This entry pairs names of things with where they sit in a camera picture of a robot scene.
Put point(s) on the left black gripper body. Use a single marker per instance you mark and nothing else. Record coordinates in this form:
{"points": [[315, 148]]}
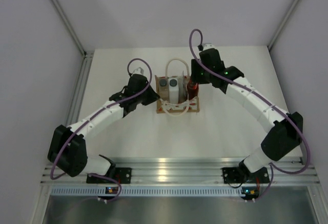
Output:
{"points": [[147, 97]]}

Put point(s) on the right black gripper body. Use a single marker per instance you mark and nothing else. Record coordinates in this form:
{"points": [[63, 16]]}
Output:
{"points": [[198, 75]]}

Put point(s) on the red bottle red cap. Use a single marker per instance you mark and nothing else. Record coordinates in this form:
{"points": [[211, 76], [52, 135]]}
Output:
{"points": [[192, 88]]}

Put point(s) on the burlap watermelon print bag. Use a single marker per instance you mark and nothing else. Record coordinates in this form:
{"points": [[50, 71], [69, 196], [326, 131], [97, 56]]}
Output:
{"points": [[175, 110]]}

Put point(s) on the clear plastic pouch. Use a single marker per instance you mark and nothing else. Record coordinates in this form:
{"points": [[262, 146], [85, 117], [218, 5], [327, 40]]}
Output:
{"points": [[182, 84]]}

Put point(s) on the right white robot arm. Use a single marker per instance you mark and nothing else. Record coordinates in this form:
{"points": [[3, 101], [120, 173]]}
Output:
{"points": [[282, 129]]}

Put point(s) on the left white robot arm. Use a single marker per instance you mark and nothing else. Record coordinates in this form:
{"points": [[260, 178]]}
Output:
{"points": [[68, 149]]}

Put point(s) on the clear bottle grey cap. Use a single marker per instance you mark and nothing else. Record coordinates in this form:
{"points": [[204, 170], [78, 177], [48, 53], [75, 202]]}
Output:
{"points": [[163, 89]]}

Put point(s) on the white bottle grey cap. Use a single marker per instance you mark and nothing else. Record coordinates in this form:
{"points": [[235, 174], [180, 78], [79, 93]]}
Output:
{"points": [[173, 90]]}

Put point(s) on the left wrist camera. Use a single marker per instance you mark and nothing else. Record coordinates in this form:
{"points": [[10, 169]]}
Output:
{"points": [[139, 71]]}

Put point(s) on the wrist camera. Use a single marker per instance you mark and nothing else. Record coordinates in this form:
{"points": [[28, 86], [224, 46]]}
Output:
{"points": [[139, 71], [207, 46]]}

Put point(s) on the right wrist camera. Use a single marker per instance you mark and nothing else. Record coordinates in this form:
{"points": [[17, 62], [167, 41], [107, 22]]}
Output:
{"points": [[207, 46]]}

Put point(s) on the left aluminium frame post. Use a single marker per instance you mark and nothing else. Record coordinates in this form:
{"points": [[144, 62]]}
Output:
{"points": [[84, 66]]}

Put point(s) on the aluminium frame post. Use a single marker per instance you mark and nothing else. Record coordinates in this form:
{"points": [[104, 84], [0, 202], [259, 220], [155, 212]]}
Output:
{"points": [[84, 66], [292, 7]]}

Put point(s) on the aluminium mounting rail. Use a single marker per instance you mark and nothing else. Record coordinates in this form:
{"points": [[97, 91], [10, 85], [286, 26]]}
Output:
{"points": [[191, 171]]}

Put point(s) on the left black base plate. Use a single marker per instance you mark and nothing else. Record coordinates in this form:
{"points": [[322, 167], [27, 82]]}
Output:
{"points": [[119, 174]]}

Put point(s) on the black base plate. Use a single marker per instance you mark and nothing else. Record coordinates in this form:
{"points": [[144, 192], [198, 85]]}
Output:
{"points": [[119, 174], [236, 175]]}

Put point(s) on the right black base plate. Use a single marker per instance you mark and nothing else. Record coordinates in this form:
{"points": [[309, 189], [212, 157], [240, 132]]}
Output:
{"points": [[236, 175]]}

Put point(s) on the right aluminium frame post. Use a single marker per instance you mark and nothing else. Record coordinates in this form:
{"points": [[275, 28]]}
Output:
{"points": [[292, 7]]}

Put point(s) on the perforated cable duct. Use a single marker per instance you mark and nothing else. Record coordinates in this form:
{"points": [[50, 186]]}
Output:
{"points": [[104, 191]]}

